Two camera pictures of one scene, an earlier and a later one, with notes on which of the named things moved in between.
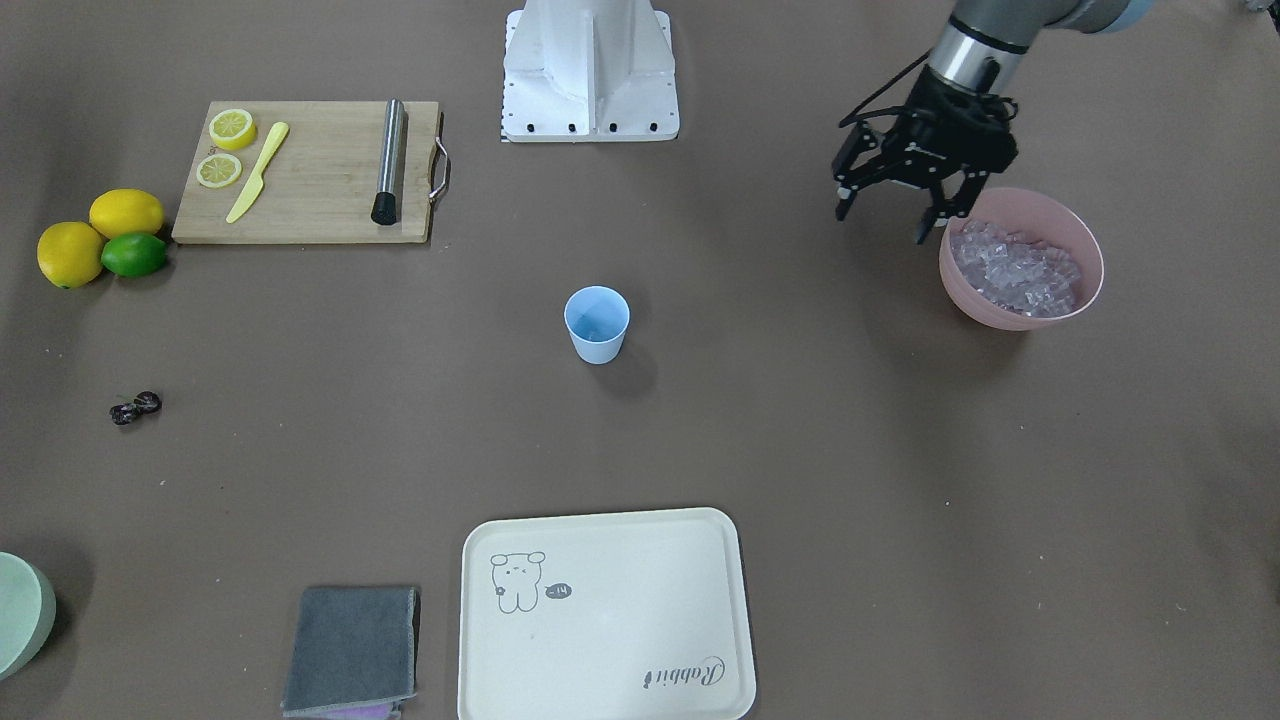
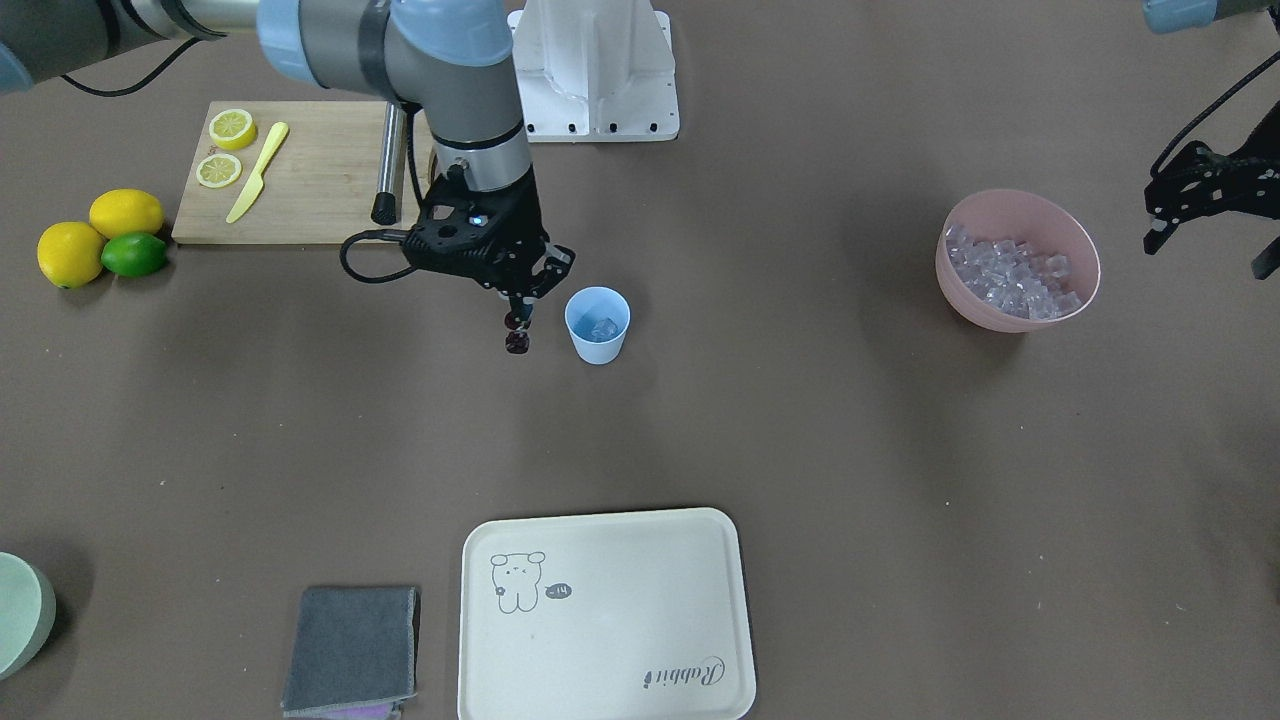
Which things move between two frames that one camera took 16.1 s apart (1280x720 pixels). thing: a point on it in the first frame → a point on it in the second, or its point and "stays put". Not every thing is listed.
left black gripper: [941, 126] → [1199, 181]
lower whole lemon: [70, 254] stays put
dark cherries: [147, 402] → [517, 341]
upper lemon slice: [233, 129] stays put
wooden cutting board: [321, 184] stays put
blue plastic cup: [597, 319] stays put
